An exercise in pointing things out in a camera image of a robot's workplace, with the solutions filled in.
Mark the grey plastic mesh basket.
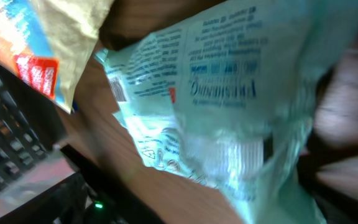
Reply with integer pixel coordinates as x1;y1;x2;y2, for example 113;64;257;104
0;65;66;193

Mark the yellow snack chip bag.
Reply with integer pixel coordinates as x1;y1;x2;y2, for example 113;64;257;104
0;0;114;113

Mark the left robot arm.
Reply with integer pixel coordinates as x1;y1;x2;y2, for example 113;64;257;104
0;145;163;224

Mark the mint green wipes pack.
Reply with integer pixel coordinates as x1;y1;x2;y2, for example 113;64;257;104
96;0;358;223

